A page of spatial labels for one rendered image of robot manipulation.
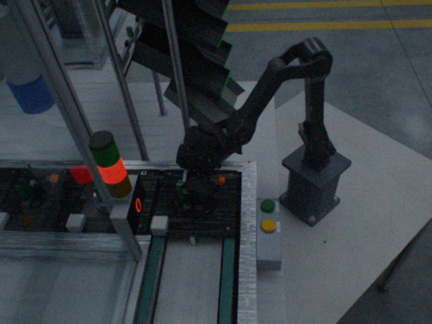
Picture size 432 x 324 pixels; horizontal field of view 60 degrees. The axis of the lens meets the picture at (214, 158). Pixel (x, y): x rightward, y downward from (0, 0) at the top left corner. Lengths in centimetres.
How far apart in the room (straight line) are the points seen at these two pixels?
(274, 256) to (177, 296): 28
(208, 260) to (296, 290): 26
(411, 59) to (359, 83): 58
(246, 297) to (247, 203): 29
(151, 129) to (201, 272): 70
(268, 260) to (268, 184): 35
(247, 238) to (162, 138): 61
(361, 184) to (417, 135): 161
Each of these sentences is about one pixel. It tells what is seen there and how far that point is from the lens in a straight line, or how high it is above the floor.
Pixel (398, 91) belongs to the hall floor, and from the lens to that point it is 330.
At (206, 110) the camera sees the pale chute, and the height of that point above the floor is 108.
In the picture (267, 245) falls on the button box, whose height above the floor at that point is 96.
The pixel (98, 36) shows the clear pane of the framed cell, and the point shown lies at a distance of 203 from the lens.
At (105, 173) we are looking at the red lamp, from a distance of 78.
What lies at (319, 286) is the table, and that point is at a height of 86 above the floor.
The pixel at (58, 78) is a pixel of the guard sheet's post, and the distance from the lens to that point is 65.
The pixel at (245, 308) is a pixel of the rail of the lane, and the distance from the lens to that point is 101.
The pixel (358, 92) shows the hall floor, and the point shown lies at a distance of 320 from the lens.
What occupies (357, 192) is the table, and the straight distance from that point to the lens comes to 136.
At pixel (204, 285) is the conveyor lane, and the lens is 108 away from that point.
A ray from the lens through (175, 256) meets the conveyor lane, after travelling 113.
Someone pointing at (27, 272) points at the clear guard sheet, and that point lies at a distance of 62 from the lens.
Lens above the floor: 190
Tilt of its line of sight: 47 degrees down
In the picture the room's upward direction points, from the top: 6 degrees counter-clockwise
